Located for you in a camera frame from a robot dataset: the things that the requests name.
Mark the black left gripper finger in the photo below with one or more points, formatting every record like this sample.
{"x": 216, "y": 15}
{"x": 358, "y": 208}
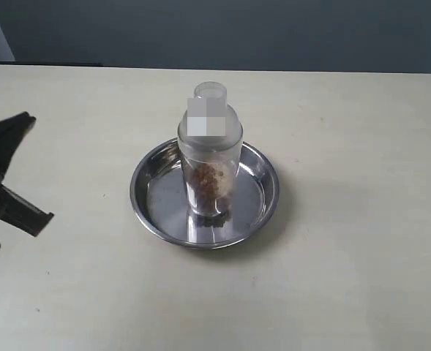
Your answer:
{"x": 12, "y": 132}
{"x": 22, "y": 214}

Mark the clear plastic shaker bottle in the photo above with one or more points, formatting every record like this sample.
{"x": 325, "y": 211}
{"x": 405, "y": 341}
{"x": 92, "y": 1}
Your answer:
{"x": 209, "y": 138}

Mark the round stainless steel plate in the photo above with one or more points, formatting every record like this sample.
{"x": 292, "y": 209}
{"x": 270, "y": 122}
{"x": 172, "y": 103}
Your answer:
{"x": 159, "y": 200}

